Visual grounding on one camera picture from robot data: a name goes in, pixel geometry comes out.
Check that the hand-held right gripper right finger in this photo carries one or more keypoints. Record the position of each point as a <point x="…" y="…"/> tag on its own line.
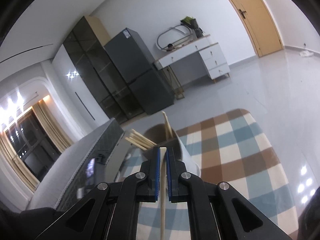
<point x="168" y="172"/>

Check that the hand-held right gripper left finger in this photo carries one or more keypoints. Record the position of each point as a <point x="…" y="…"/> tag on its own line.
<point x="156" y="172"/>

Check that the grey oval utensil holder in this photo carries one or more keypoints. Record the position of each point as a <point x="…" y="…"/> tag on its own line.
<point x="188" y="160"/>

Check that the single wooden chopstick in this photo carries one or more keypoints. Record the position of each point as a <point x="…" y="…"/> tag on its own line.
<point x="163" y="205"/>

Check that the bundle of wooden chopsticks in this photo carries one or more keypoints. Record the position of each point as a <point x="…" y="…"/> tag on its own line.
<point x="142" y="141"/>

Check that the dark grey quilted mattress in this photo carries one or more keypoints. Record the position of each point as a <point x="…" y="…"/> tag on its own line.
<point x="62" y="170"/>

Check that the beige curtain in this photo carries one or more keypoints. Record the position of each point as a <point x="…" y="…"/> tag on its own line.
<point x="52" y="127"/>
<point x="15" y="165"/>

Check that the white wardrobe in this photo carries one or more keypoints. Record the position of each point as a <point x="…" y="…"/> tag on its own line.
<point x="75" y="105"/>

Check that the dark window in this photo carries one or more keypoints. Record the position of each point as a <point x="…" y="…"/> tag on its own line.
<point x="27" y="140"/>

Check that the checked tablecloth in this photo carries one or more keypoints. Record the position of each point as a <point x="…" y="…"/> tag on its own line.
<point x="237" y="155"/>

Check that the dark glass cabinet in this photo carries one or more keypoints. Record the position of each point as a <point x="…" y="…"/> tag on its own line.
<point x="100" y="75"/>

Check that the dark grey refrigerator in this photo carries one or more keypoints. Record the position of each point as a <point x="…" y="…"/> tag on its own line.
<point x="140" y="75"/>

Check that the white dressing table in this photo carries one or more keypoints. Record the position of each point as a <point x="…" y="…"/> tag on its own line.
<point x="212" y="57"/>

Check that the oval mirror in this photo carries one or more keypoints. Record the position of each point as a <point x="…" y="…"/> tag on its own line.
<point x="175" y="37"/>

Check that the wooden door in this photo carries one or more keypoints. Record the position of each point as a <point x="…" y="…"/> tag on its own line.
<point x="252" y="17"/>

